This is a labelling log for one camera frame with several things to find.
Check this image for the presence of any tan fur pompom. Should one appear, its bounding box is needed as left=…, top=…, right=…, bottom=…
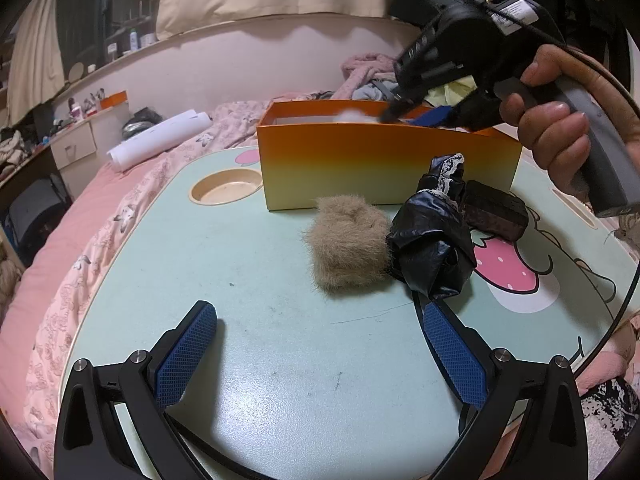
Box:
left=305, top=195, right=390, bottom=294

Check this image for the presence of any pile of clothes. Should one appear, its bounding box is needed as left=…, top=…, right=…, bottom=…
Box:
left=331, top=53, right=476, bottom=106

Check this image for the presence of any pink floral blanket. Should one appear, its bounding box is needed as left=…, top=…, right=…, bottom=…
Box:
left=1, top=101, right=269, bottom=477

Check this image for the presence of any orange cardboard box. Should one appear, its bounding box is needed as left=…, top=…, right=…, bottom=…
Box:
left=257, top=100, right=522, bottom=211

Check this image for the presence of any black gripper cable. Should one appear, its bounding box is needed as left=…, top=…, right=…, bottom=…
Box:
left=479, top=0, right=640, bottom=386

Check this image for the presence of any black rectangular pouch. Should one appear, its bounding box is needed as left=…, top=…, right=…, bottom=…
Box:
left=461, top=180, right=528, bottom=242

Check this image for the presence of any white paper roll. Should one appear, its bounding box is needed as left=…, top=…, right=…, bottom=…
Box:
left=107, top=110, right=213, bottom=172

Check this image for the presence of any black plastic bag bundle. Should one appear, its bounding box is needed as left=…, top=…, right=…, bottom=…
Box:
left=386, top=153, right=476, bottom=300

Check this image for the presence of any white bedside drawer cabinet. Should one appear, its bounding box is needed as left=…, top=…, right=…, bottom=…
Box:
left=51, top=101, right=131, bottom=200

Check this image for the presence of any person's right hand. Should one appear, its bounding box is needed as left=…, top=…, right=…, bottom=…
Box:
left=500, top=44, right=639, bottom=200

